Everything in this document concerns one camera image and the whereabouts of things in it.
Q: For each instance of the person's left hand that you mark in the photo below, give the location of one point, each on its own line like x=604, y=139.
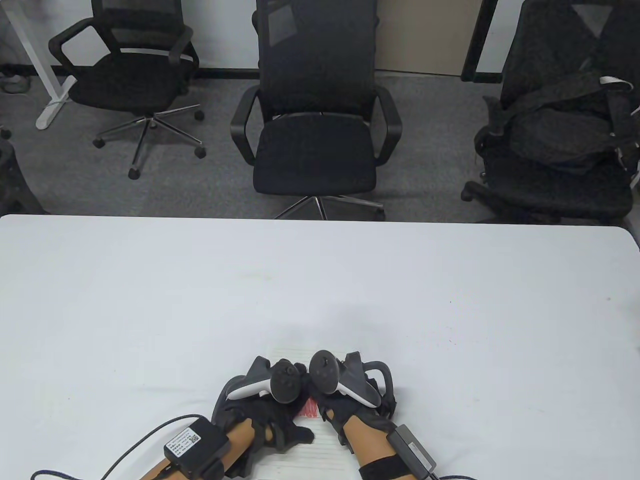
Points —
x=272, y=417

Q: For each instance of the person's right hand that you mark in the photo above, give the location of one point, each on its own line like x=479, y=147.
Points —
x=357, y=415

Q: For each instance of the white lined paper sheet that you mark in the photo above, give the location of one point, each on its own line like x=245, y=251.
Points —
x=310, y=457

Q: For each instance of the person's right forearm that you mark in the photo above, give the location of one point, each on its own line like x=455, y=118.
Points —
x=372, y=447

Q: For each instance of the grey white handheld controller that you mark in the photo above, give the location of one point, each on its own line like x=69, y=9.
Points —
x=285, y=382
x=324, y=371

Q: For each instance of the black high-back mesh chair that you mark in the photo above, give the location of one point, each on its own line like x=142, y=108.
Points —
x=315, y=150

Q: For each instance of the black chair holding bag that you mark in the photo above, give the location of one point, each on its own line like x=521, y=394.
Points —
x=550, y=190

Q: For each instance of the black bag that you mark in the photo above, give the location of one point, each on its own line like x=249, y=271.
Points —
x=560, y=130

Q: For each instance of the black chair with chrome base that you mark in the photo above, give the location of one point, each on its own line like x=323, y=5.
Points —
x=127, y=82

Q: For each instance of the beige door panel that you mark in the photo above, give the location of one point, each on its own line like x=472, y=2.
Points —
x=425, y=35

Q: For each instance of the white desk leg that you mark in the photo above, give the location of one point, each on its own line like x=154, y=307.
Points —
x=50, y=85

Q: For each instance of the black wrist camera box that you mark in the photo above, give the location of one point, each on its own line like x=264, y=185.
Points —
x=197, y=447
x=412, y=450

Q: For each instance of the black door frame post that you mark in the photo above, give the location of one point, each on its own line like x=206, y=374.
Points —
x=477, y=40

